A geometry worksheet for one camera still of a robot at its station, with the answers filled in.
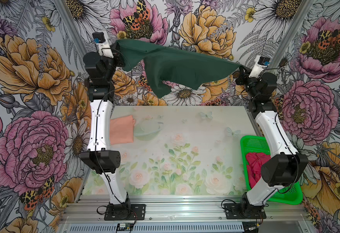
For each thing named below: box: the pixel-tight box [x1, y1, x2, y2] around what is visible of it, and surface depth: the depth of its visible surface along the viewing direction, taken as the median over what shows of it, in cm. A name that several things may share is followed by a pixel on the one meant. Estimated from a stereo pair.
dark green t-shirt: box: [116, 39, 244, 99], surface depth 71 cm
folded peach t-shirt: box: [109, 115, 136, 146], surface depth 111 cm
